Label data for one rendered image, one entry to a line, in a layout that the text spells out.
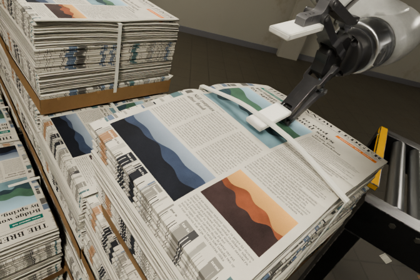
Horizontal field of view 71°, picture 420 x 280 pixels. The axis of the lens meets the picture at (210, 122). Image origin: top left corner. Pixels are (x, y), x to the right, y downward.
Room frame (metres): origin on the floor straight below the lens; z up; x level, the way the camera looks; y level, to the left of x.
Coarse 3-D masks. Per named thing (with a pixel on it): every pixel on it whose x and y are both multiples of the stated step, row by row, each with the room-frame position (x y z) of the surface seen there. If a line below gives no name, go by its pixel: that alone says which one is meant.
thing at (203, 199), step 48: (192, 96) 0.42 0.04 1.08; (96, 144) 0.31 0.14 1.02; (144, 144) 0.29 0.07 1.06; (192, 144) 0.31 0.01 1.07; (240, 144) 0.33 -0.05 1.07; (144, 192) 0.22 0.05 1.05; (192, 192) 0.23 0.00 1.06; (240, 192) 0.25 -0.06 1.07; (288, 192) 0.26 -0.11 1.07; (144, 240) 0.21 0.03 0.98; (192, 240) 0.18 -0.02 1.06; (240, 240) 0.19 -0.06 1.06; (288, 240) 0.20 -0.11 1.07
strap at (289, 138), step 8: (208, 88) 0.45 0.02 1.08; (224, 96) 0.42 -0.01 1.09; (240, 104) 0.40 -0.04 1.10; (256, 112) 0.38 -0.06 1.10; (264, 120) 0.37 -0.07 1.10; (272, 128) 0.36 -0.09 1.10; (280, 128) 0.36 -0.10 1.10; (288, 136) 0.34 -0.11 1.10; (296, 144) 0.33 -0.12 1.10; (304, 152) 0.32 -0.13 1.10; (312, 160) 0.32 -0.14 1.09; (320, 168) 0.31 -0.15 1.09; (328, 176) 0.30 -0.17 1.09; (328, 184) 0.29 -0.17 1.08; (336, 192) 0.28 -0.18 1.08; (344, 200) 0.28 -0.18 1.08
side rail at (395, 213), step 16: (368, 192) 0.67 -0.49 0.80; (368, 208) 0.62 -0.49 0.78; (384, 208) 0.62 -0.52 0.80; (352, 224) 0.62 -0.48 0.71; (368, 224) 0.61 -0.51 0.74; (384, 224) 0.60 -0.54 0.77; (400, 224) 0.59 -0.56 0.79; (416, 224) 0.60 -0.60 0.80; (368, 240) 0.60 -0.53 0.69; (384, 240) 0.59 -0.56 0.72; (400, 240) 0.58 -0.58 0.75; (416, 240) 0.56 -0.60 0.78; (400, 256) 0.57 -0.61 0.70; (416, 256) 0.56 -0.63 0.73
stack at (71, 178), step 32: (0, 64) 0.84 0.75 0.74; (160, 96) 0.79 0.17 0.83; (32, 128) 0.58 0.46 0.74; (64, 128) 0.52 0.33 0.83; (32, 160) 0.65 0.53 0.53; (64, 160) 0.43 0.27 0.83; (64, 192) 0.41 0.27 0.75; (96, 192) 0.38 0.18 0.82; (96, 224) 0.32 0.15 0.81; (64, 256) 0.44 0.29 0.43; (96, 256) 0.31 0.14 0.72
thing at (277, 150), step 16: (208, 96) 0.43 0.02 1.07; (224, 112) 0.40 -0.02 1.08; (240, 112) 0.41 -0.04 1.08; (240, 128) 0.37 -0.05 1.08; (256, 144) 0.34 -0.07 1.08; (272, 144) 0.35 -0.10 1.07; (288, 144) 0.36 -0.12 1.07; (272, 160) 0.31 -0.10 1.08; (288, 160) 0.33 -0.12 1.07; (304, 160) 0.34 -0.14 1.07; (288, 176) 0.29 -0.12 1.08; (304, 176) 0.30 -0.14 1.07; (320, 176) 0.31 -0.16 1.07; (336, 176) 0.32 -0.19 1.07; (320, 192) 0.28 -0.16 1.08; (336, 208) 0.31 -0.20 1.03; (320, 224) 0.28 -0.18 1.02; (288, 272) 0.26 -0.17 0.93
